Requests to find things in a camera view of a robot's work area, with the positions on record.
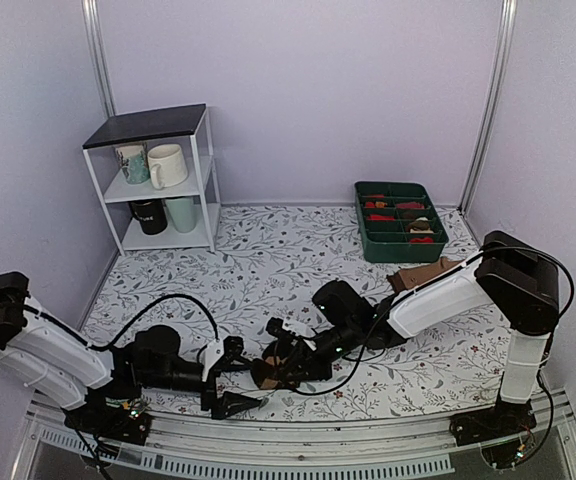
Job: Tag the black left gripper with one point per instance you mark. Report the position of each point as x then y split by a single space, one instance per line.
221 410

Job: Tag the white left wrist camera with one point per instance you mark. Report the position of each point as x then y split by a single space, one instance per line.
210 357

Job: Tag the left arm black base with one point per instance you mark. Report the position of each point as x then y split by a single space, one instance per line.
108 417

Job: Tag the floral patterned table mat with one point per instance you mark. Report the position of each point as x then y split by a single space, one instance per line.
269 262

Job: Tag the teal patterned mug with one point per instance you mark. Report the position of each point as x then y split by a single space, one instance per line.
132 159

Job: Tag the brown tan argyle sock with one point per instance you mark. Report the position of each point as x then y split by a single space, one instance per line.
273 370

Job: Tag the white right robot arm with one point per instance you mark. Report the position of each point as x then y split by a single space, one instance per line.
520 281

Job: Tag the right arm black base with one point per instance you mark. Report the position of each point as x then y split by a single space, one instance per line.
500 420

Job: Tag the red rolled sock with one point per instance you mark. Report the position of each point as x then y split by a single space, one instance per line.
380 218

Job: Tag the white shelf black top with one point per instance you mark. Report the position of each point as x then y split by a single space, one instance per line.
189 126

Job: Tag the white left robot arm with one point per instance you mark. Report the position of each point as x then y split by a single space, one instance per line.
90 379

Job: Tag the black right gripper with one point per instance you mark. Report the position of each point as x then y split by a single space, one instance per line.
303 359

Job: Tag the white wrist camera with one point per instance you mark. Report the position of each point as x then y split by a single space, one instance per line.
280 328
210 357

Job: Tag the green divided organizer tray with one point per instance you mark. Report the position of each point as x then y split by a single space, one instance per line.
388 242

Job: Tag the mint green cup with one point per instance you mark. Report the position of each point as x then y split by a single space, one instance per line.
182 213

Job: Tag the plain brown sock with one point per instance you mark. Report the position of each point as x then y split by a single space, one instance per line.
409 278

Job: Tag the black mug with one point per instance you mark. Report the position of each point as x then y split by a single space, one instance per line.
150 215

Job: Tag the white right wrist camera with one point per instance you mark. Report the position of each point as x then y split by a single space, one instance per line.
280 328

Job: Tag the brown cream rolled sock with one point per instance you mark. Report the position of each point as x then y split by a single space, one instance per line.
421 225

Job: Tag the cream white mug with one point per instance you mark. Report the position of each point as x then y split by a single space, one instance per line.
167 166

